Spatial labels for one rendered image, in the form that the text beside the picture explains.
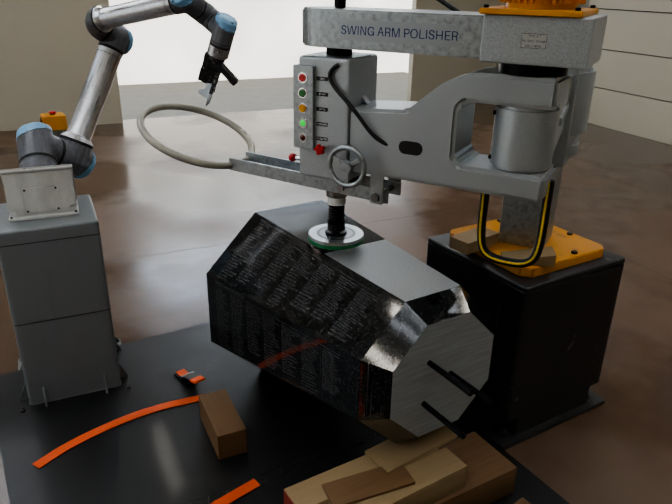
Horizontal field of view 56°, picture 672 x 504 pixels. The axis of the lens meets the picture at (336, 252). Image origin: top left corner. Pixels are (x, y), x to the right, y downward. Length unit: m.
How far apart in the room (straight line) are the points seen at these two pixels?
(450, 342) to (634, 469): 1.11
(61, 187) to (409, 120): 1.55
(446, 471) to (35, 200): 1.97
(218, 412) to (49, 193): 1.16
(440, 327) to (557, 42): 0.92
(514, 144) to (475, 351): 0.74
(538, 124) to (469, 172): 0.25
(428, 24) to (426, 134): 0.33
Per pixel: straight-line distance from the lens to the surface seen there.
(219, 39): 2.77
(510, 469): 2.59
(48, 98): 8.92
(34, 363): 3.14
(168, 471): 2.73
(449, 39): 2.02
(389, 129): 2.14
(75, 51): 8.86
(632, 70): 9.27
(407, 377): 2.12
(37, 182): 2.94
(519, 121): 2.00
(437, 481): 2.34
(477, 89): 2.01
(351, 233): 2.45
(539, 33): 1.93
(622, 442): 3.10
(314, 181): 2.37
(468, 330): 2.22
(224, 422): 2.73
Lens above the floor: 1.81
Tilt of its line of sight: 23 degrees down
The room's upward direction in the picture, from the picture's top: 1 degrees clockwise
